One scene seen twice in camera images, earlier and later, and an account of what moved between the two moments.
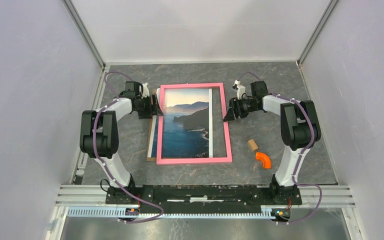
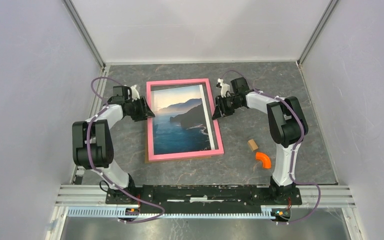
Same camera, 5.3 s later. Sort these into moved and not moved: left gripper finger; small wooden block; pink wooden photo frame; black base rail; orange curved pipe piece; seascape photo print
Moved: pink wooden photo frame; left gripper finger
Not moved: small wooden block; seascape photo print; black base rail; orange curved pipe piece
